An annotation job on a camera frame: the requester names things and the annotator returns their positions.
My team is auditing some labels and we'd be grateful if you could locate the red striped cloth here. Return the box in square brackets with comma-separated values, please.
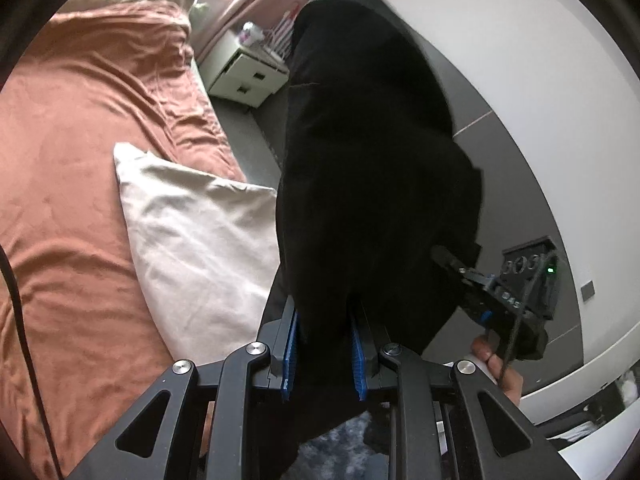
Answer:
[265, 7, 297, 57]

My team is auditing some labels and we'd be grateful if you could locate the person's right hand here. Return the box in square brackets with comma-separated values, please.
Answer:
[470, 336, 524, 407]

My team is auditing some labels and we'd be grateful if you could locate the grey fluffy rug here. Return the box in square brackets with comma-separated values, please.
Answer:
[295, 410, 391, 480]

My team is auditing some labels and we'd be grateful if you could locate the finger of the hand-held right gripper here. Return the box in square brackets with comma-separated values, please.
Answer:
[431, 246, 489, 292]

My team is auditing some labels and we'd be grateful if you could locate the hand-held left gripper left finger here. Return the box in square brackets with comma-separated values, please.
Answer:
[65, 296, 301, 480]

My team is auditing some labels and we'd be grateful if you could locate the black garment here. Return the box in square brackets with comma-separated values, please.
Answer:
[255, 0, 483, 480]

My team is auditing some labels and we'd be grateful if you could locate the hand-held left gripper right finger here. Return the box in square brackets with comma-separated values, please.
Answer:
[349, 304, 583, 480]

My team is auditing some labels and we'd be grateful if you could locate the brown bed sheet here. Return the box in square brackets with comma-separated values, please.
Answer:
[0, 0, 246, 480]

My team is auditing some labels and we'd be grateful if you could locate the white nightstand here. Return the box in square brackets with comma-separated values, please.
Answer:
[207, 27, 291, 108]

